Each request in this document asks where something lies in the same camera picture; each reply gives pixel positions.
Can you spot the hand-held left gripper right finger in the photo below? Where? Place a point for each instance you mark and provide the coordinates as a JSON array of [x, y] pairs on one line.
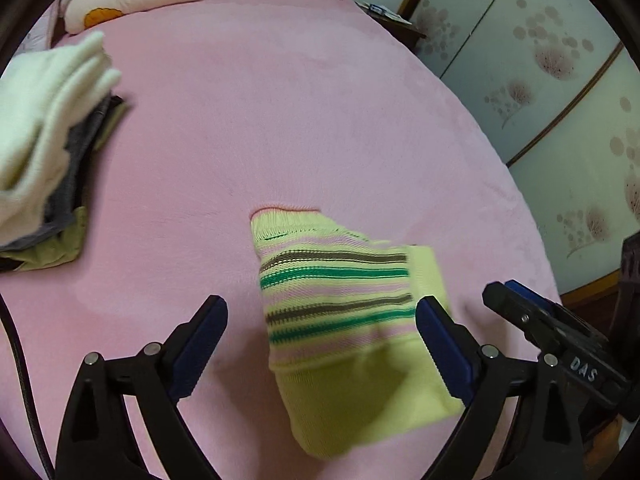
[[445, 350]]

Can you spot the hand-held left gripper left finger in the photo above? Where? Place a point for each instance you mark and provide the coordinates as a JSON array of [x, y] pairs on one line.
[[197, 345]]

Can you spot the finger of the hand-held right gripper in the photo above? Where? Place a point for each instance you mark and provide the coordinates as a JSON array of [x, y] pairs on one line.
[[535, 295], [510, 305]]

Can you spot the yellow striped knit sweater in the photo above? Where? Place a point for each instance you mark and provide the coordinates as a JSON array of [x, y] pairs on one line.
[[340, 285]]

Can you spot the stack of folded clothes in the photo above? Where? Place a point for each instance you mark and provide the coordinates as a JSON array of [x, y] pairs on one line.
[[40, 125]]

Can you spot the yellow-green folded garment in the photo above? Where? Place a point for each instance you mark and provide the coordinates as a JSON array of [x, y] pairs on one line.
[[55, 250]]

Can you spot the floral panel wardrobe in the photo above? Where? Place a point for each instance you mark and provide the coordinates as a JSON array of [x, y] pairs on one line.
[[550, 110]]

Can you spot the black folded garment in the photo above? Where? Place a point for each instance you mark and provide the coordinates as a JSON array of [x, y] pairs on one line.
[[10, 262]]

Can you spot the grey folded garment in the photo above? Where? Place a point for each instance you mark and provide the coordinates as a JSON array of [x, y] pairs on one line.
[[75, 160]]

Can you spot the pink bed blanket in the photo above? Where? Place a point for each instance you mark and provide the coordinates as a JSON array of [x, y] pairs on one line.
[[300, 110]]

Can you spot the dark wooden nightstand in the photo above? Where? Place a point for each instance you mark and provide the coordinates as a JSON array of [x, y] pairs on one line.
[[400, 30]]

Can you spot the small white blue box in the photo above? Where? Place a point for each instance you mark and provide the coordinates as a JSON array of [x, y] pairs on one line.
[[382, 9]]

